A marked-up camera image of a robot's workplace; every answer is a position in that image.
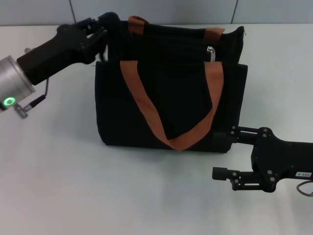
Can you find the grey left gripper cable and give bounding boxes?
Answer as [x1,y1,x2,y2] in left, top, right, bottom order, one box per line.
[14,47,51,120]

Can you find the silver zipper pull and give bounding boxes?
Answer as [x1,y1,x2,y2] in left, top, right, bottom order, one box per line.
[207,46,216,63]

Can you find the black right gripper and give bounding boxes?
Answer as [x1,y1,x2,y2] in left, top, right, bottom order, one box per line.
[212,126,313,193]

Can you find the black food bag orange handles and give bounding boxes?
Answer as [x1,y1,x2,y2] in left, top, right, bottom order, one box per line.
[94,16,249,154]

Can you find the brown wrist camera cable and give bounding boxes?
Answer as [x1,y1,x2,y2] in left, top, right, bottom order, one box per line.
[296,180,313,196]

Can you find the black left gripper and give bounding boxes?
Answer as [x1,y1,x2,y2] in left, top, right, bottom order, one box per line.
[16,12,120,86]

